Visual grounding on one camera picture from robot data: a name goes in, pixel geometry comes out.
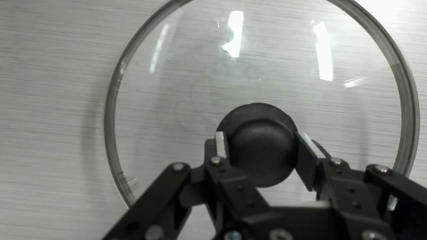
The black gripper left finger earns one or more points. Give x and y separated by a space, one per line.
160 213

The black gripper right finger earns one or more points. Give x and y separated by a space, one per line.
372 205

